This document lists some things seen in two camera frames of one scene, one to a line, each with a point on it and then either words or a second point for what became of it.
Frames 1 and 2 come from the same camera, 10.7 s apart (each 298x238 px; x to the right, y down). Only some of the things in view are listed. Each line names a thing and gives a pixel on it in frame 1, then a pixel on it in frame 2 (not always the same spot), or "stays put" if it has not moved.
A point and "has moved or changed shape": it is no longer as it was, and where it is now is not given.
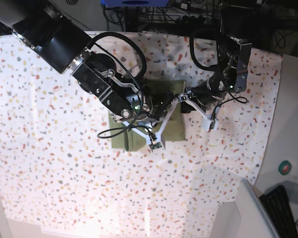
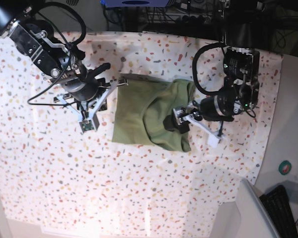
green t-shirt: x=123 y=136 has moved or changed shape
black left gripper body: x=159 y=102 → x=83 y=89
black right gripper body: x=203 y=93 → x=222 y=107
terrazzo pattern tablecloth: x=49 y=141 stays put
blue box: x=135 y=3 stays put
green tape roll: x=284 y=167 stays put
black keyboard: x=276 y=203 stays put
